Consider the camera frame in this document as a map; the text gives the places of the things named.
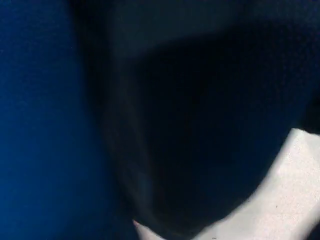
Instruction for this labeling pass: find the dark teal coat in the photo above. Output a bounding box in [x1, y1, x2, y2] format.
[0, 0, 320, 240]

